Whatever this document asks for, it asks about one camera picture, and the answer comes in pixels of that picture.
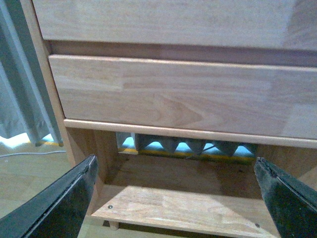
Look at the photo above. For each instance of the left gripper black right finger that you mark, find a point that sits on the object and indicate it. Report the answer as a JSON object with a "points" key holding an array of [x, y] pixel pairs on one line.
{"points": [[291, 203]]}

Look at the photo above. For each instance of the grey curtain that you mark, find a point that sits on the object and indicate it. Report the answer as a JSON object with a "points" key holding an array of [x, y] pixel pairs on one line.
{"points": [[24, 101]]}

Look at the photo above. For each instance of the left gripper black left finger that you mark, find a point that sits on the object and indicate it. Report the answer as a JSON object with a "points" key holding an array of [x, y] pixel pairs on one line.
{"points": [[59, 210]]}

